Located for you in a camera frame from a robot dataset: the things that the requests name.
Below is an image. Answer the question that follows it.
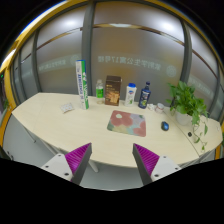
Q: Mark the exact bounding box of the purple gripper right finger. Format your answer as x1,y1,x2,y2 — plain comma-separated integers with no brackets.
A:
132,143,183,187

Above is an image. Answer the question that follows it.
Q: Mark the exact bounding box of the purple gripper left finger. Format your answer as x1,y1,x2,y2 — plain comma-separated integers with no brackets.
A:
41,142,93,186

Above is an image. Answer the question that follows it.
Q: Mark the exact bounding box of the dark blue computer mouse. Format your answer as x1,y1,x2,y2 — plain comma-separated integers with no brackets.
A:
161,121,169,131

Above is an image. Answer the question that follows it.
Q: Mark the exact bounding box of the floral mouse pad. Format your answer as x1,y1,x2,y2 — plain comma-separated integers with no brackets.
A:
107,110,146,137

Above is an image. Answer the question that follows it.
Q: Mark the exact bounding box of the small tissue packet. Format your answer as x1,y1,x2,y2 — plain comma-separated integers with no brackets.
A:
60,103,74,113

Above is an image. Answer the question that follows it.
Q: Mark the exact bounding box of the clear plastic water bottle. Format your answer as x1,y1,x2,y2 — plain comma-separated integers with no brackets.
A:
96,79,104,104

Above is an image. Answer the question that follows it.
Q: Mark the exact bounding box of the green potted plant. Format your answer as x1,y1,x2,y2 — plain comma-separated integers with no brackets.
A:
166,81,209,151

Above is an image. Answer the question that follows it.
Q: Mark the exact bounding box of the dark blue bottle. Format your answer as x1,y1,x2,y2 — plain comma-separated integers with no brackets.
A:
138,81,151,109

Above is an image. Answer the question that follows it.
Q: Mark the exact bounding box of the white lotion bottle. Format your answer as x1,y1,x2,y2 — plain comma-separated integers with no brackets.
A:
124,83,137,106

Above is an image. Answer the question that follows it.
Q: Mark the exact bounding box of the brown carton box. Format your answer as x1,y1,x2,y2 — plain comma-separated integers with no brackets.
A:
105,76,122,106

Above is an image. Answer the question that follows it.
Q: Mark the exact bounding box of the white green shuttlecock tube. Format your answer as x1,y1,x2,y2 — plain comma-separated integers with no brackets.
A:
76,60,89,110

